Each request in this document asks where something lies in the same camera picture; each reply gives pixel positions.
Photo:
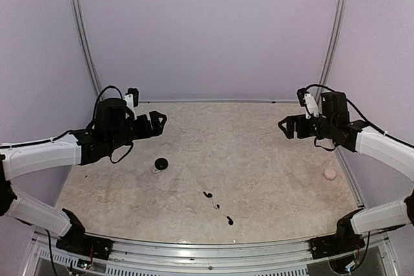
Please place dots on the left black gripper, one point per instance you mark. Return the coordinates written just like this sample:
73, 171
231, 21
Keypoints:
147, 132

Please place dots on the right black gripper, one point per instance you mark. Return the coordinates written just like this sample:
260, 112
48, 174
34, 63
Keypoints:
292, 119

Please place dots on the pink earbud charging case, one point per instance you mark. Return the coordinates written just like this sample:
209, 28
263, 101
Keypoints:
329, 174

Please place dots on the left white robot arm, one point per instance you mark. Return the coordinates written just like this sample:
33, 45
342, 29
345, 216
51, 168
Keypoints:
114, 124

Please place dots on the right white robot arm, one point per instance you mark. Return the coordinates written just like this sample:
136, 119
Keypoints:
330, 120

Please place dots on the black earbud upper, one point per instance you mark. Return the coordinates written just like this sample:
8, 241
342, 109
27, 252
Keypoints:
208, 195

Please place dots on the black earbud lower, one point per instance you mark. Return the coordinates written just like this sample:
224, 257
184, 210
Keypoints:
230, 221

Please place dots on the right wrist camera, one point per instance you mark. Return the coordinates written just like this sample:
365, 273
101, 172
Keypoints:
306, 100

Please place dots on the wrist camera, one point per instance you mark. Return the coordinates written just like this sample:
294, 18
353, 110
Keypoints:
132, 96
306, 100

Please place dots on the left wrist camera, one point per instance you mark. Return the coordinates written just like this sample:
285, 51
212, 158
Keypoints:
132, 96

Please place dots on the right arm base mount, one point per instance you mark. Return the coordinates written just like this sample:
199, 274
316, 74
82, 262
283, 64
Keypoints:
331, 245

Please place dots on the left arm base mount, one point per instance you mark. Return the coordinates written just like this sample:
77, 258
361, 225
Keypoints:
87, 246

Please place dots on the right aluminium corner post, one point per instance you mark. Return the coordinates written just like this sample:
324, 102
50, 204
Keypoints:
333, 41

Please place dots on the aluminium corner post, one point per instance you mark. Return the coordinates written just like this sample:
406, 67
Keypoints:
85, 46
333, 41

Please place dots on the left aluminium corner post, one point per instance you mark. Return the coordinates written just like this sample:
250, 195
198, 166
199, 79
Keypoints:
85, 46

